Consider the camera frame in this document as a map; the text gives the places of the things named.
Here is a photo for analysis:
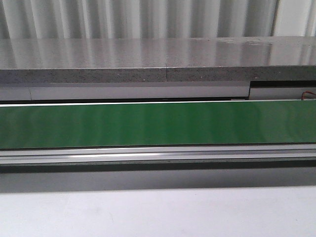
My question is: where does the grey stone countertop slab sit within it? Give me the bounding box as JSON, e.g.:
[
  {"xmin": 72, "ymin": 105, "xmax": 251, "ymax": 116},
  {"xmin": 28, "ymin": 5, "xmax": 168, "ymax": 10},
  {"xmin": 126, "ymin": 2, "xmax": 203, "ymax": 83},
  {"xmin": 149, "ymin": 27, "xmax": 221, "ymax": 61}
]
[{"xmin": 0, "ymin": 37, "xmax": 316, "ymax": 84}]

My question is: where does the red wire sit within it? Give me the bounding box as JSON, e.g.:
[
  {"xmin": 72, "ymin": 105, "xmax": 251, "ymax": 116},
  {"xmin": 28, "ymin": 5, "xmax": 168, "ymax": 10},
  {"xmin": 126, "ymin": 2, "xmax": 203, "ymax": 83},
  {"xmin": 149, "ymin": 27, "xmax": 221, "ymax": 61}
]
[{"xmin": 299, "ymin": 91, "xmax": 316, "ymax": 101}]

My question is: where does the aluminium conveyor frame rail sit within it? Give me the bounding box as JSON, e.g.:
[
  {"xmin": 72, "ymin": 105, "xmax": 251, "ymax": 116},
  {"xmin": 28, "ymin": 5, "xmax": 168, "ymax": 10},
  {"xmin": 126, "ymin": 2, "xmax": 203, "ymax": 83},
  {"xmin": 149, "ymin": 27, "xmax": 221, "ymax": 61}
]
[{"xmin": 0, "ymin": 144, "xmax": 316, "ymax": 164}]

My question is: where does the white pleated curtain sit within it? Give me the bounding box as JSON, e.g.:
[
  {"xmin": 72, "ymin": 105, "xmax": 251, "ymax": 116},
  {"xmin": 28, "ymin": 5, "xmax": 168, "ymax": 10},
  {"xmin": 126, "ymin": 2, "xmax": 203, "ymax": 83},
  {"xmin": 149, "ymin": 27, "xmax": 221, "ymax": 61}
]
[{"xmin": 0, "ymin": 0, "xmax": 316, "ymax": 39}]

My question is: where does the green conveyor belt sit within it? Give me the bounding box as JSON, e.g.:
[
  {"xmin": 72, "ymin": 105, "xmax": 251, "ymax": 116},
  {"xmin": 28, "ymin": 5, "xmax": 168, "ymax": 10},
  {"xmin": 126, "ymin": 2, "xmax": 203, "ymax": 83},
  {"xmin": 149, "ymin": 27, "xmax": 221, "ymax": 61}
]
[{"xmin": 0, "ymin": 100, "xmax": 316, "ymax": 149}]

